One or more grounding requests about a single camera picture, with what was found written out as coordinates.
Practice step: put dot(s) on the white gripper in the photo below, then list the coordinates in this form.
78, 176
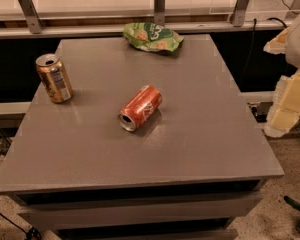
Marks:
285, 109

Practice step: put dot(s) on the red coke can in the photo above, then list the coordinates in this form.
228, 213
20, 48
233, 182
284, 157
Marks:
140, 108

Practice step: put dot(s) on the left metal bracket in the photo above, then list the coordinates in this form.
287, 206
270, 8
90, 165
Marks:
32, 19

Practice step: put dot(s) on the grey drawer cabinet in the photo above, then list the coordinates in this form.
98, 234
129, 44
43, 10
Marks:
196, 164

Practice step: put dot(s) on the gold soda can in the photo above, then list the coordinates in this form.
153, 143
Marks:
54, 77

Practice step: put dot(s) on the green chip bag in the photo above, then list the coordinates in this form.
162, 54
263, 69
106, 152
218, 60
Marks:
151, 37

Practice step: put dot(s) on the middle metal bracket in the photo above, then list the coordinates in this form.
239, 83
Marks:
159, 12

